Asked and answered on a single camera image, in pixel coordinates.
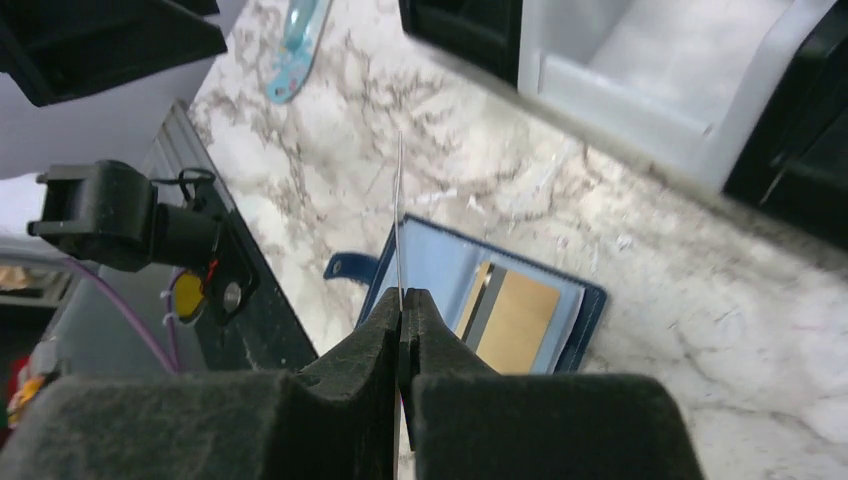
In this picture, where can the white middle sorting bin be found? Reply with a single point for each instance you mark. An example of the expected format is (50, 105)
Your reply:
(679, 83)

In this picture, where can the black metal mounting rail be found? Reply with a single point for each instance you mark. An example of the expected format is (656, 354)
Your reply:
(111, 214)

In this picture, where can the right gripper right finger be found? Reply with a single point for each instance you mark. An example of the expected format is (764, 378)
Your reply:
(470, 422)

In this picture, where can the gold credit card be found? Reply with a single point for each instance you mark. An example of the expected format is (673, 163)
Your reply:
(505, 318)

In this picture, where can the aluminium table frame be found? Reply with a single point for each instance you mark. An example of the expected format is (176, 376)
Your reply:
(177, 146)

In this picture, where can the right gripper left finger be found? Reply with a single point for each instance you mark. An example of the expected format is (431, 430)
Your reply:
(334, 419)

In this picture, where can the blue card holder wallet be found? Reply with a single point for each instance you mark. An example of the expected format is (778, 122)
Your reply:
(444, 261)

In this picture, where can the black left sorting bin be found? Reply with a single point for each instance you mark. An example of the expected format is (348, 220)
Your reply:
(485, 33)

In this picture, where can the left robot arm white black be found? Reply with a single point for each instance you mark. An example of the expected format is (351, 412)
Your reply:
(59, 51)

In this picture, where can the blue clear packaged item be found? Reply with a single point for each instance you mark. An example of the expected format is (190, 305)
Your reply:
(303, 29)

